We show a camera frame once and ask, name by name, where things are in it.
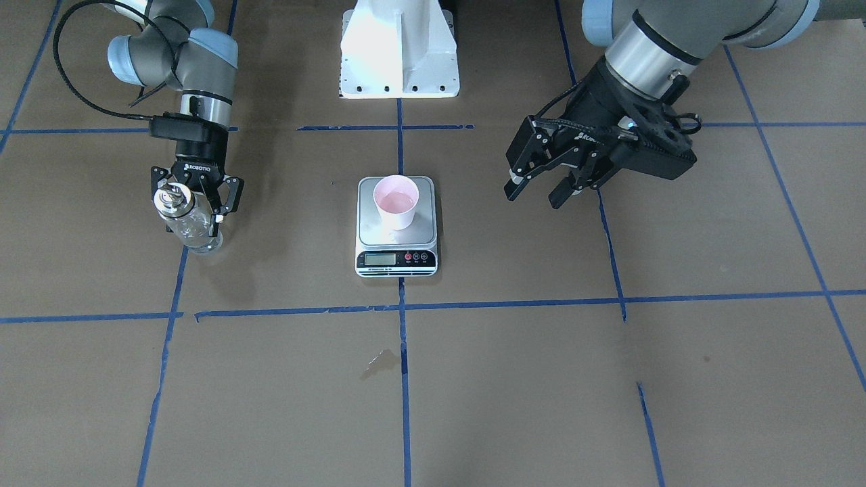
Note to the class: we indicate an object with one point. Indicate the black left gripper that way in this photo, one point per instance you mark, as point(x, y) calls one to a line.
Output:
point(590, 103)

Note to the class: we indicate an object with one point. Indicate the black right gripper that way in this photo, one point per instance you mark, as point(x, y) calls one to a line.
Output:
point(198, 151)

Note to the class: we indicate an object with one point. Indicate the clear glass sauce bottle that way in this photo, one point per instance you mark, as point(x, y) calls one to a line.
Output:
point(187, 214)

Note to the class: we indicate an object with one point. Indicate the pink plastic cup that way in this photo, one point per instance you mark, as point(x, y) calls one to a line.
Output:
point(395, 198)

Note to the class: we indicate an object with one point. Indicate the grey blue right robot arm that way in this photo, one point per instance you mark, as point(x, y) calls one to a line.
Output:
point(178, 49)

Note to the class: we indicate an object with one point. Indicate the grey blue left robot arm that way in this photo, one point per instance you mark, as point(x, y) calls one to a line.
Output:
point(647, 43)

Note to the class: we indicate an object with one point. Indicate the silver digital kitchen scale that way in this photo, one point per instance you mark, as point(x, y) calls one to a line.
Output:
point(387, 253)

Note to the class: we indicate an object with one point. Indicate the blue tape lengthwise centre line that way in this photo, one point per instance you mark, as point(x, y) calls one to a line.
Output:
point(404, 369)

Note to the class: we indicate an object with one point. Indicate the blue tape lengthwise line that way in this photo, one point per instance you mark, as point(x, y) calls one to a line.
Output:
point(404, 369)
point(647, 418)
point(172, 317)

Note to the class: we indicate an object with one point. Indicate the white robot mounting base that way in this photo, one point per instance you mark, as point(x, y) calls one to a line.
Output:
point(399, 49)

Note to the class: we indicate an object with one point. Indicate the blue tape crosswise line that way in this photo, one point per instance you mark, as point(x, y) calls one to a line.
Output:
point(274, 312)

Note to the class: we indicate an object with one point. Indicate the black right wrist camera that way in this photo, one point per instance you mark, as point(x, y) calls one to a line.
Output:
point(179, 127)

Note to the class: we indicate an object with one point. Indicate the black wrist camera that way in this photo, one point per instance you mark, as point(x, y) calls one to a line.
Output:
point(661, 145)
point(179, 127)

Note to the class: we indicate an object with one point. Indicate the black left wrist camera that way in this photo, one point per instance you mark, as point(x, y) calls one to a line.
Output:
point(661, 145)

